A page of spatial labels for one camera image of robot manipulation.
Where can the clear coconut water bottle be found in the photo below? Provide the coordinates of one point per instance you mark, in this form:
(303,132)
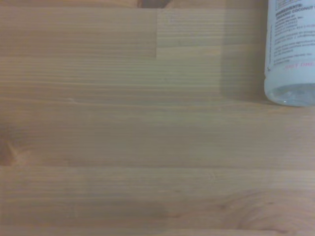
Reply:
(288,78)

